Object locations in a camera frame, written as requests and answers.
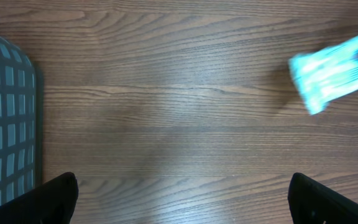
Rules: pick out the grey plastic basket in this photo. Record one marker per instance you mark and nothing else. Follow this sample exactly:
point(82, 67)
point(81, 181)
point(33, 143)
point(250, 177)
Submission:
point(21, 84)

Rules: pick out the teal tissue packet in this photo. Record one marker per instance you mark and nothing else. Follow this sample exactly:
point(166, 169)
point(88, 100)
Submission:
point(325, 75)

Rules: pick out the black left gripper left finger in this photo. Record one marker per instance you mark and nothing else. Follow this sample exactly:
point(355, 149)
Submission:
point(51, 202)

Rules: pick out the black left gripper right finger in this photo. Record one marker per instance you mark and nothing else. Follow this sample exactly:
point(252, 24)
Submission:
point(312, 202)

